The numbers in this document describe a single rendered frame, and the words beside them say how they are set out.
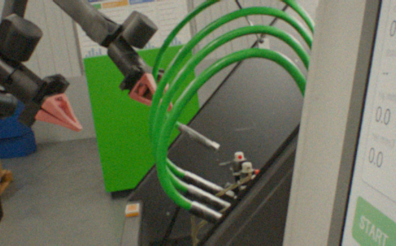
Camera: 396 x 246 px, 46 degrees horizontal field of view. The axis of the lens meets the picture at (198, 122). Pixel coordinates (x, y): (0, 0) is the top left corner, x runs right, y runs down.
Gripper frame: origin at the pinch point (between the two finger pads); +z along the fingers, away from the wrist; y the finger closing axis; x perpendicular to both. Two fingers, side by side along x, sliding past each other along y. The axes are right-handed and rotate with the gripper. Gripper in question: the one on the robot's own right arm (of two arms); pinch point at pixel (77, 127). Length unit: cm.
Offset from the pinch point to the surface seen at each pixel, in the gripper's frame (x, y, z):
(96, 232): 234, -169, 3
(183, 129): 16.5, 7.4, 15.0
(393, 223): -49, 32, 32
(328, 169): -36, 30, 30
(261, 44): 41, 30, 16
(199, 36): -1.8, 27.4, 8.5
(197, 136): 16.2, 8.1, 18.4
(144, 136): 315, -116, -20
